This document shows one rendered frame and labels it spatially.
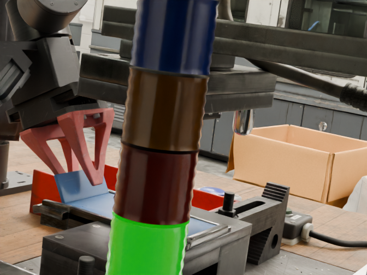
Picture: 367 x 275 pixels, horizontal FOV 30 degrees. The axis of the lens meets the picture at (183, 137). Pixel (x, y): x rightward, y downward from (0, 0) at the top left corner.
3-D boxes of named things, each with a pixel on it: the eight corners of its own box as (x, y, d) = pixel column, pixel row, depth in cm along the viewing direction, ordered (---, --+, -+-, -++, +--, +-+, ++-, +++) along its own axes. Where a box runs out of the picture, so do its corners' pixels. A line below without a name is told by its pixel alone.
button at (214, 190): (206, 196, 105) (208, 184, 104) (229, 203, 103) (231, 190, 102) (193, 201, 101) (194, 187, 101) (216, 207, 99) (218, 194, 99)
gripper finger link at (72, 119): (92, 185, 65) (65, 91, 65) (40, 201, 69) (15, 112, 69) (134, 174, 71) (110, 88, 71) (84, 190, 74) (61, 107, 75)
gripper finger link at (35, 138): (87, 186, 65) (60, 93, 66) (35, 202, 69) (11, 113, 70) (130, 175, 71) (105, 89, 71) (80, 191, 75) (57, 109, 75)
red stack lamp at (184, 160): (142, 197, 36) (149, 134, 35) (204, 215, 34) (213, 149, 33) (95, 209, 32) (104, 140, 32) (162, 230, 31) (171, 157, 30)
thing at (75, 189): (95, 192, 73) (98, 165, 73) (219, 231, 66) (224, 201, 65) (50, 202, 68) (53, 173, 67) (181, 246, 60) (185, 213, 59)
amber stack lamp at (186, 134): (150, 131, 35) (158, 66, 35) (214, 146, 33) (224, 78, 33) (104, 137, 32) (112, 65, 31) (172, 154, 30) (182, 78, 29)
